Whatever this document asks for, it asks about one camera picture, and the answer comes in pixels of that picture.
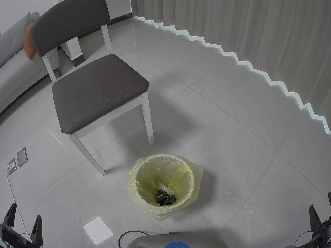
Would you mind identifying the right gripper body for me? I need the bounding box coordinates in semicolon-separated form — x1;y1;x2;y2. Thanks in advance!
312;215;331;243

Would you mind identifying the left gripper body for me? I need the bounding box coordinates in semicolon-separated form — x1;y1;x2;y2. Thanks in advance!
0;222;40;248

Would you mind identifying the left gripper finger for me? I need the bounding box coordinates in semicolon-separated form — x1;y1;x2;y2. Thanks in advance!
4;203;17;228
30;214;43;247

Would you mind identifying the yellow plastic bag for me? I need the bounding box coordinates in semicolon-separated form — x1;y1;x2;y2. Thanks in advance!
126;153;204;223

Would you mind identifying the black plastic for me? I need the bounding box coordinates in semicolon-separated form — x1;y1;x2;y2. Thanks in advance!
156;189;178;206

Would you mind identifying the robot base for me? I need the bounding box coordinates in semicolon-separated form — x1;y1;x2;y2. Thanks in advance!
128;232;228;248

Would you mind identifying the white trash bin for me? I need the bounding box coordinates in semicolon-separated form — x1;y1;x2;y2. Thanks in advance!
135;156;196;209

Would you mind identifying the grey sofa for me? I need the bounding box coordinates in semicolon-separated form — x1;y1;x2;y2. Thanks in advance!
0;11;52;113

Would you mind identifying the grey and white chair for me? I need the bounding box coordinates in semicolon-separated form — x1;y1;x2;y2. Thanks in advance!
31;0;155;175

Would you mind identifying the orange pillow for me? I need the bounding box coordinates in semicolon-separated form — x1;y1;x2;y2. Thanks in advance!
24;22;36;60

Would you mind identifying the white curtain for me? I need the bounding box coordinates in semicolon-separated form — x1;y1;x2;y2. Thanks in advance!
129;0;331;134

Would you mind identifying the white cable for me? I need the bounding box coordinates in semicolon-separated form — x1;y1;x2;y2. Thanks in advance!
7;164;30;240

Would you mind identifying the black cable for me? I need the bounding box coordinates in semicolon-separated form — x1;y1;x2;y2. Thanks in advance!
118;230;150;248

